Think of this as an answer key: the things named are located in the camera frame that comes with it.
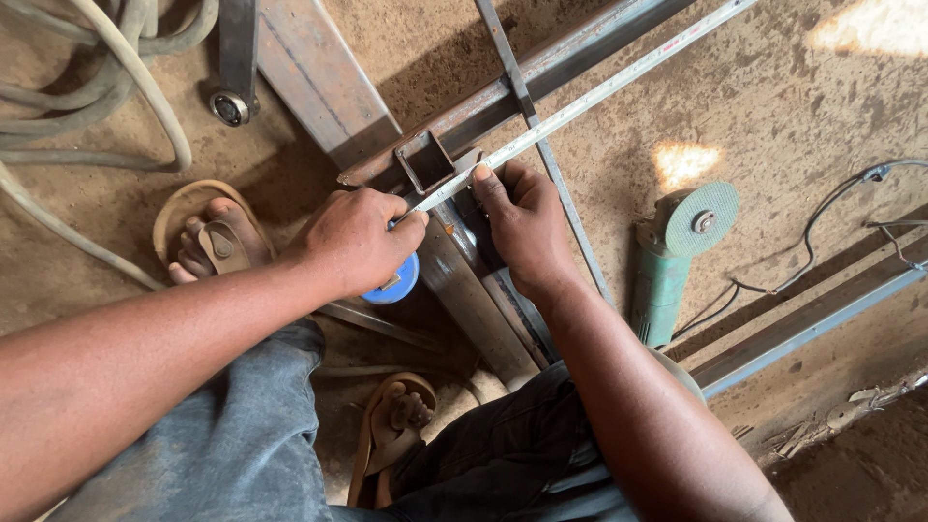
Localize heap of scrap debris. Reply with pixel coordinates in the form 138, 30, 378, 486
732, 368, 928, 466

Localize person's right foot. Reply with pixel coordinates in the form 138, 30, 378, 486
389, 381, 436, 433

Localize rusty square steel tube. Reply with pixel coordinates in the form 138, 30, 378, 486
337, 0, 700, 195

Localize blue tape measure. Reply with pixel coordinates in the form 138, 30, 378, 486
360, 0, 758, 306

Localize dark steel tube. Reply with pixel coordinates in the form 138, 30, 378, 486
451, 147, 564, 368

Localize black power cable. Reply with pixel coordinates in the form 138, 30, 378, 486
670, 159, 928, 342

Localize green angle grinder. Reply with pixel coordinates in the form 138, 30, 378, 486
628, 180, 741, 350

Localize dark bar with roller bearing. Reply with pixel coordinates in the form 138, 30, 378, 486
209, 0, 262, 129

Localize tan sandal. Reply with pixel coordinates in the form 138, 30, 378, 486
151, 179, 277, 278
346, 372, 438, 510

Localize person's left foot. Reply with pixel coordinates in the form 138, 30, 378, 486
167, 197, 276, 286

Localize short steel flat bar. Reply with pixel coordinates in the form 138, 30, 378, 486
317, 299, 445, 355

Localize wide grey steel tube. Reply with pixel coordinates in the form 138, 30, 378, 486
257, 0, 404, 172

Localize person's left hand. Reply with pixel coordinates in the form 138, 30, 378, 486
285, 187, 431, 301

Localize person's foot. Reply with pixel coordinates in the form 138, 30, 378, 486
167, 197, 276, 286
389, 381, 436, 433

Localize coiled grey hoses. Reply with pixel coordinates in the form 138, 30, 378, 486
0, 0, 221, 292

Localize person's jeans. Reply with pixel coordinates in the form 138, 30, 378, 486
43, 319, 709, 522

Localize long grey steel tube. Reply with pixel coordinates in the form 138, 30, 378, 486
691, 250, 928, 400

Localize person's right hand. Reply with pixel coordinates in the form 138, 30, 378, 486
471, 159, 582, 296

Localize thin steel flat bar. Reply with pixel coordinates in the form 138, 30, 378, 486
474, 0, 617, 307

